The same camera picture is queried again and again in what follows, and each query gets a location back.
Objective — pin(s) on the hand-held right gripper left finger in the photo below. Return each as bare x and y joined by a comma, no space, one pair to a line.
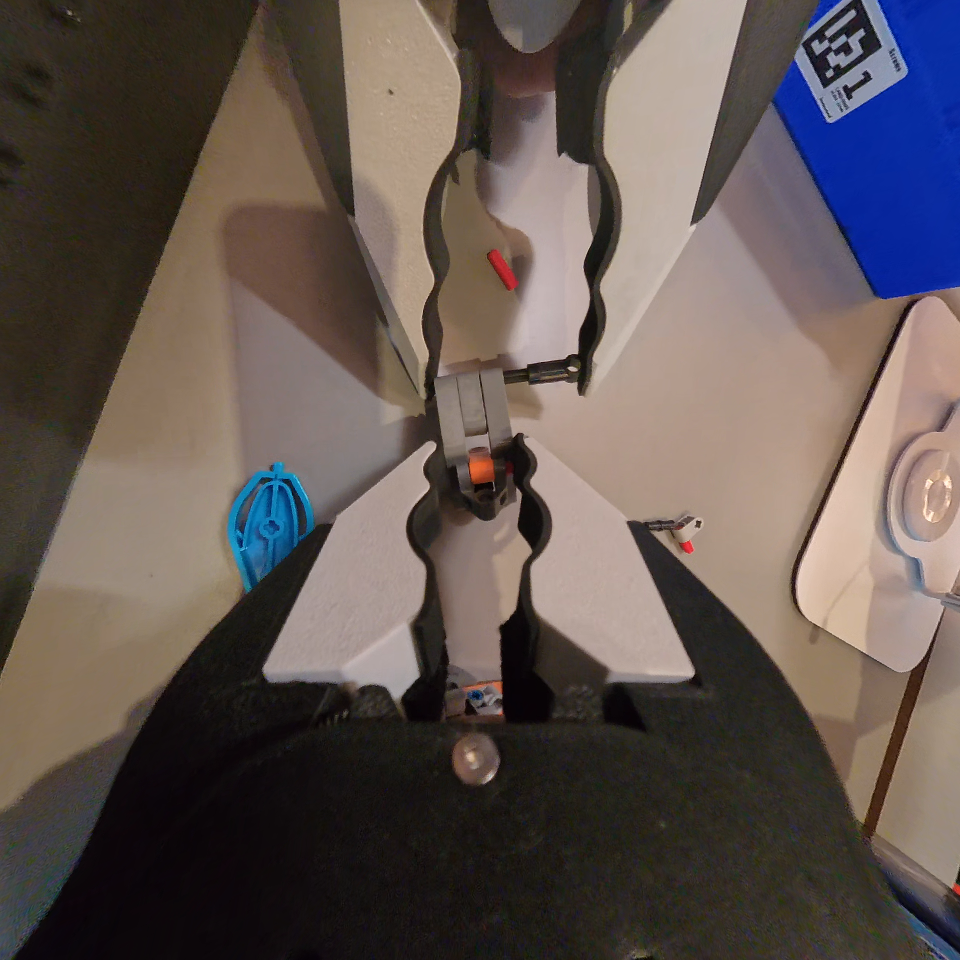
345,600

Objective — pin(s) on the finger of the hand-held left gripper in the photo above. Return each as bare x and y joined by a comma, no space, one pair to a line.
660,112
397,112

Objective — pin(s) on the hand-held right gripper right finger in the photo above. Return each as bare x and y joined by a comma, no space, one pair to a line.
607,600

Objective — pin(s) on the grey orange brick assembly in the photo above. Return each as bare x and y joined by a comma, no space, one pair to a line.
469,409

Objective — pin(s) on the orange grey toy robot arm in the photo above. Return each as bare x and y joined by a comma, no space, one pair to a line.
472,697

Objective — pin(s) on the person's left hand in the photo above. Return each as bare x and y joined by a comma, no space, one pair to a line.
525,75

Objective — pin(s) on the long black connector pin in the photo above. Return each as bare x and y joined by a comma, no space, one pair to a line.
660,525

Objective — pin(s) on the white connector with red axle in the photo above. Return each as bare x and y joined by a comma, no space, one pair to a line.
684,529

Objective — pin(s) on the light blue brick separator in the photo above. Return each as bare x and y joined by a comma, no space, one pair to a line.
262,525

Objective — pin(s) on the small red axle pin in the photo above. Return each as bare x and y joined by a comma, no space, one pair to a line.
502,270

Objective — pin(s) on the blue storage bin with tag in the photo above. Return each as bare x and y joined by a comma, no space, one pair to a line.
885,187

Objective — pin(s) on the black dimpled mat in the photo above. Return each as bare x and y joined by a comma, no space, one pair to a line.
90,225

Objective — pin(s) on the white stand base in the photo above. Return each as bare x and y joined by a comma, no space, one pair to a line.
862,525

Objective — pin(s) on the blue robot kit box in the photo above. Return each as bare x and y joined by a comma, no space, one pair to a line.
919,885

